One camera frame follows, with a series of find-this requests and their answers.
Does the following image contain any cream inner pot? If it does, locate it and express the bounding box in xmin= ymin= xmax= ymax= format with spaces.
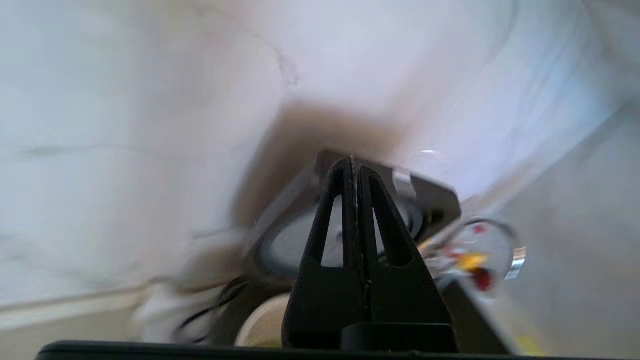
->
xmin=235 ymin=292 xmax=292 ymax=348

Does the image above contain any clear glass cup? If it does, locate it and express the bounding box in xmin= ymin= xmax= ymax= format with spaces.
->
xmin=447 ymin=217 xmax=527 ymax=301

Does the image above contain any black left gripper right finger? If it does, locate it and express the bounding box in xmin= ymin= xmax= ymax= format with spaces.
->
xmin=357 ymin=164 xmax=460 ymax=353

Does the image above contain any black rice cooker lid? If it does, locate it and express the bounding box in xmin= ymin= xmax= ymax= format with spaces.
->
xmin=244 ymin=149 xmax=462 ymax=287

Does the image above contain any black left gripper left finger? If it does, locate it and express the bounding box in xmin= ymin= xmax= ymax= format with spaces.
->
xmin=281 ymin=157 xmax=372 ymax=351

